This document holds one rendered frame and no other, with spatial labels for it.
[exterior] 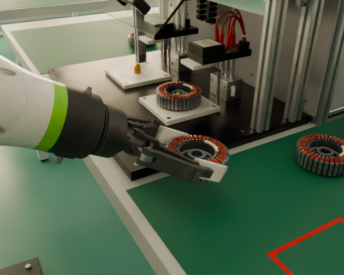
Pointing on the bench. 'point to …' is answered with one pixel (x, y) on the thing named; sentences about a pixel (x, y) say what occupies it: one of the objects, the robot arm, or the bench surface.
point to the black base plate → (220, 129)
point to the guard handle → (142, 6)
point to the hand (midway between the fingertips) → (195, 154)
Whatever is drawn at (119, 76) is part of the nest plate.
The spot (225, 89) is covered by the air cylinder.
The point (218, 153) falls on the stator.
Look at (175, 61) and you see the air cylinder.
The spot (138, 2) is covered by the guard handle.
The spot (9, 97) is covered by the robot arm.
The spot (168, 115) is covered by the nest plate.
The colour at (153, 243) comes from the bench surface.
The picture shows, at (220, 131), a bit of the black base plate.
